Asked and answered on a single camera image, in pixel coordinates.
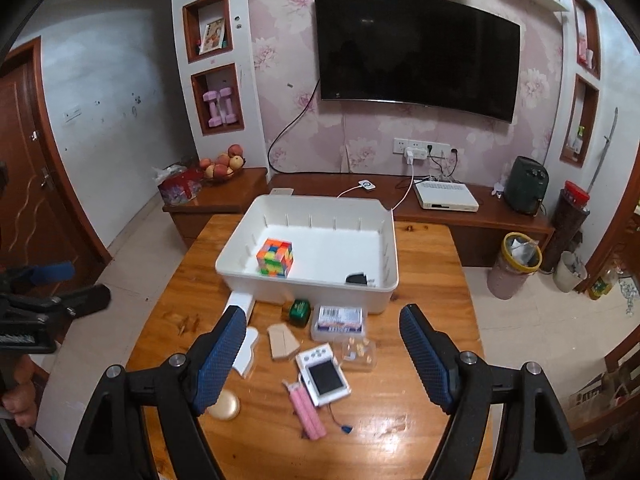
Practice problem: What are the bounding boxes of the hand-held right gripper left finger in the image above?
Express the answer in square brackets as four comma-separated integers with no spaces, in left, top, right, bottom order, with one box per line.
[64,304,248,480]

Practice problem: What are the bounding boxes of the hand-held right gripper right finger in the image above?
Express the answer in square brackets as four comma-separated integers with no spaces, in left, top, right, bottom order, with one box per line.
[398,303,586,480]

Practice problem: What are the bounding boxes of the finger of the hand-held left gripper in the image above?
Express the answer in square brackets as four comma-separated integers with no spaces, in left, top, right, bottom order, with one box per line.
[0,283,111,319]
[0,261,76,295]

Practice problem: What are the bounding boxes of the white curved plastic holder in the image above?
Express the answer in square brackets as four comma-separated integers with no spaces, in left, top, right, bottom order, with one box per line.
[232,326,261,378]

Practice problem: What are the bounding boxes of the gold round compact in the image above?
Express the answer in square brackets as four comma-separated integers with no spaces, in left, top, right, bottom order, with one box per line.
[206,391,241,421]

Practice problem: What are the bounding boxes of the white charger adapter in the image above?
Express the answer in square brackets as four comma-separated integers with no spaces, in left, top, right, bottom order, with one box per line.
[224,291,257,328]

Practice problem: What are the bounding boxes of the small clear plastic box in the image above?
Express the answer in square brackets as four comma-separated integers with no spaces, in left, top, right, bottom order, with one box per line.
[341,336,377,373]

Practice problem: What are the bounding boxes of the green jar with gold cap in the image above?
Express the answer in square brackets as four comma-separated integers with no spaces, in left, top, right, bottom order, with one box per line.
[286,298,312,328]

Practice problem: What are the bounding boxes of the clear box with blue label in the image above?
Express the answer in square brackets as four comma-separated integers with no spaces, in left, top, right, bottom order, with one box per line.
[310,304,370,343]

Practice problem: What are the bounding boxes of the pink tube bundle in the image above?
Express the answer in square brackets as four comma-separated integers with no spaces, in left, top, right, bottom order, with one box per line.
[282,380,327,441]

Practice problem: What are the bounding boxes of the white handheld game console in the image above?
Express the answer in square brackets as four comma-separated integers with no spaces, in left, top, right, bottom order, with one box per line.
[295,342,351,407]

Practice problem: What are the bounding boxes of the white plastic storage bin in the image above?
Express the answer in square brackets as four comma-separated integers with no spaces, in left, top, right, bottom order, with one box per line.
[215,195,400,316]

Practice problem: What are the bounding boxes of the person's left hand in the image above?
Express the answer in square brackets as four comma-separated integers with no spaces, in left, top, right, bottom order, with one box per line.
[0,355,39,429]

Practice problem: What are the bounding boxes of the colourful puzzle cube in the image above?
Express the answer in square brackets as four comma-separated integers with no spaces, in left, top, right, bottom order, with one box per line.
[256,238,295,279]

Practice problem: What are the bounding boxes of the trash bin with yellow rim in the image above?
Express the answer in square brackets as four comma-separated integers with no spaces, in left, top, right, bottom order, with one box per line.
[487,231,543,301]

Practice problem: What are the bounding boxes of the wooden door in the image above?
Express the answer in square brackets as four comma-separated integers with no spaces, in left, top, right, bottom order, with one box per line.
[0,35,113,281]

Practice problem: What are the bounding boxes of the wooden television cabinet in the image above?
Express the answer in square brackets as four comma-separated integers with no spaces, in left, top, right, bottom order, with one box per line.
[162,167,556,268]

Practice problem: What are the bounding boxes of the red printed box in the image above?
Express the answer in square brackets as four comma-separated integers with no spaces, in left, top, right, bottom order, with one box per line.
[157,165,204,206]

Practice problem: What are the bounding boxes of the white set-top box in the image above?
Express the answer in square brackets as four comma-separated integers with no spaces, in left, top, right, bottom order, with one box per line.
[414,180,479,212]

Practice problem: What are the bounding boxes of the white bucket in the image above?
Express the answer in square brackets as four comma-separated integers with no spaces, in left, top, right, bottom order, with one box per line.
[552,251,589,293]

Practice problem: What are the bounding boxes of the fruit bowl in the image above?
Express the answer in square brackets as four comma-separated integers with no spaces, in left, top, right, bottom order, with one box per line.
[202,165,246,184]

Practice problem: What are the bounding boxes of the green yellow bottle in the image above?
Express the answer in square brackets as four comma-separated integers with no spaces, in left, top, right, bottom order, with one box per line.
[587,267,619,301]

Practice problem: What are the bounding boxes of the tall dark jar red lid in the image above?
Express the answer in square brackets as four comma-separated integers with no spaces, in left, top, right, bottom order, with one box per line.
[542,180,591,273]

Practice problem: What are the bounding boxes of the bowl of peaches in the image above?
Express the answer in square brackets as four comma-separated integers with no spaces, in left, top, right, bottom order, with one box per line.
[200,144,246,179]

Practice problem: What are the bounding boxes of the wooden chair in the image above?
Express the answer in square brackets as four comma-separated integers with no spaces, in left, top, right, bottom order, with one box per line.
[570,330,640,443]

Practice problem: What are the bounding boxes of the dark green appliance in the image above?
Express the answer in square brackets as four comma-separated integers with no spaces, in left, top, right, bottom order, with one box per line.
[503,156,550,216]

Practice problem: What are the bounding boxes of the pink dumbbell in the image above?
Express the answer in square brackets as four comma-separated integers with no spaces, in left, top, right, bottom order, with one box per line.
[202,91,224,128]
[220,88,239,125]

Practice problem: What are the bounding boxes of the white niche shelf column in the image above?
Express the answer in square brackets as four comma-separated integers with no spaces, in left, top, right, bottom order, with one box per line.
[171,0,269,171]

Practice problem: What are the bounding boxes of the thin curved stick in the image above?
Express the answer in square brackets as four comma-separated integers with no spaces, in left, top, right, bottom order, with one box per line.
[587,107,620,194]

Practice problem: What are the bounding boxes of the framed photo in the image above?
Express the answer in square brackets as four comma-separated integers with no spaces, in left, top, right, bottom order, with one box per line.
[199,17,226,55]

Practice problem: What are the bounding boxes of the black lanyard with blue charm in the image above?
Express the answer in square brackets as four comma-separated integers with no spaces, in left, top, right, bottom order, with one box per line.
[327,405,353,434]

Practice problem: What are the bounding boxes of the white charging cable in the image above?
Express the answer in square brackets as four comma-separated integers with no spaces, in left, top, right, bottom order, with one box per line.
[337,162,417,212]

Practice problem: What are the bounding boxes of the black power cables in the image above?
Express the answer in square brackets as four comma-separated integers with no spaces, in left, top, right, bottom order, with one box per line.
[427,145,461,181]

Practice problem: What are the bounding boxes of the white wall outlet strip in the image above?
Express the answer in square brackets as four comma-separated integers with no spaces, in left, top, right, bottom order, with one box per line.
[392,137,451,159]

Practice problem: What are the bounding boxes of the black television cable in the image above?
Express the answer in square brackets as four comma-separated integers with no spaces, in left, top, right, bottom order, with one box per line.
[267,77,322,172]

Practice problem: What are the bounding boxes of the wooden wall niche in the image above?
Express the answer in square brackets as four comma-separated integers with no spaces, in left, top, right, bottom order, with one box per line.
[559,74,601,169]

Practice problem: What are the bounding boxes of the black wall television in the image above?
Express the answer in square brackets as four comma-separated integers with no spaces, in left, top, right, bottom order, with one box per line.
[313,0,521,124]

